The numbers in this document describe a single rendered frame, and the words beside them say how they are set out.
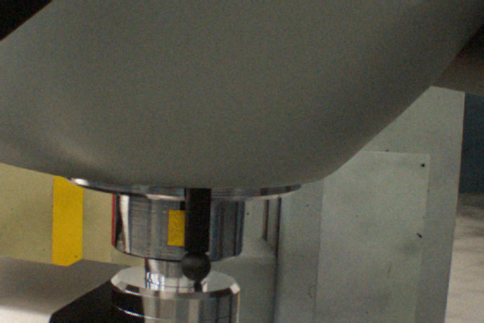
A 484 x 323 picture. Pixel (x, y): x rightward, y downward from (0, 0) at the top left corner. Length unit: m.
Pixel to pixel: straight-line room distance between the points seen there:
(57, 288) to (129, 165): 0.09
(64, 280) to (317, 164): 0.12
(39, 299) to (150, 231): 0.05
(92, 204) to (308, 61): 1.84
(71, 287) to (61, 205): 1.73
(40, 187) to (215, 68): 1.83
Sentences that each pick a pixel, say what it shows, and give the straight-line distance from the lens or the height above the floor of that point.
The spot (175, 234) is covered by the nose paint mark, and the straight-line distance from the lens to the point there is 0.37.
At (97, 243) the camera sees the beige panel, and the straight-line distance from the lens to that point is 2.15.
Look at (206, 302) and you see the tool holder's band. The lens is 0.38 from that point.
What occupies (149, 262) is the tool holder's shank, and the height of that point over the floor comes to 1.28.
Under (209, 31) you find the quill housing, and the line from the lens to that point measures 0.30.
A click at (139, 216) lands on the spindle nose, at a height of 1.29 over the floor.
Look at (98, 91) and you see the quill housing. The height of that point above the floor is 1.34.
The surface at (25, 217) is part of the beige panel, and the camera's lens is 2.14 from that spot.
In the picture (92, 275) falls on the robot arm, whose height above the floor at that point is 1.26.
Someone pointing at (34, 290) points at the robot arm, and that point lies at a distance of 0.40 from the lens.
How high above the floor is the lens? 1.36
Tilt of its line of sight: 7 degrees down
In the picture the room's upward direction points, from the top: 3 degrees clockwise
